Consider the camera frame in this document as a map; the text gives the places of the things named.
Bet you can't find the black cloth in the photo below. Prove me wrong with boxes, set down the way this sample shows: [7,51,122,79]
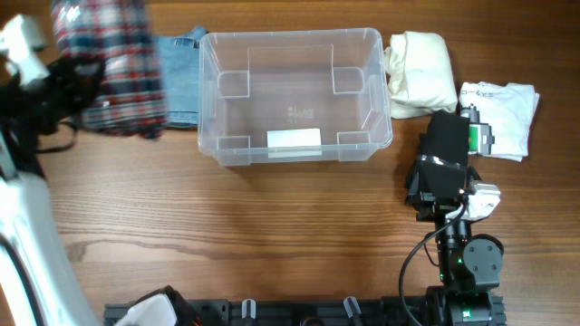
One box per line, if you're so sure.
[420,110,469,166]

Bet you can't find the red navy plaid shirt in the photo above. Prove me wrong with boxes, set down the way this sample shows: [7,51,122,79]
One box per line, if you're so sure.
[51,0,167,139]

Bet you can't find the cream cloth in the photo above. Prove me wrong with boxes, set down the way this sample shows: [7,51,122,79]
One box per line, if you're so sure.
[383,31,458,120]

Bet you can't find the blue denim jeans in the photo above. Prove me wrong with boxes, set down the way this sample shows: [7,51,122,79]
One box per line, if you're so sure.
[155,25,208,129]

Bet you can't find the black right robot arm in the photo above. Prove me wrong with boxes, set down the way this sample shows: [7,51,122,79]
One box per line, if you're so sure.
[398,154,507,325]

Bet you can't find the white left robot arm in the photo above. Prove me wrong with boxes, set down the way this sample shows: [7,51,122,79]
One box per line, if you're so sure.
[1,57,104,325]

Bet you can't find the clear plastic storage container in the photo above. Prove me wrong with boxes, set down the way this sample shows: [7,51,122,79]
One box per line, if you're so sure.
[198,28,393,167]

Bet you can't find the white label in container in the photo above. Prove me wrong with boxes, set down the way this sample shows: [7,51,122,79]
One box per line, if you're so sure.
[266,129,322,158]

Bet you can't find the folded white printed t-shirt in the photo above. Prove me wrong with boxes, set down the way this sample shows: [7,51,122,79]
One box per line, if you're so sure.
[459,81,539,162]

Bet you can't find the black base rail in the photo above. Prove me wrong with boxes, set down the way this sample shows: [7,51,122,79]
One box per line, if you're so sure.
[102,296,507,326]

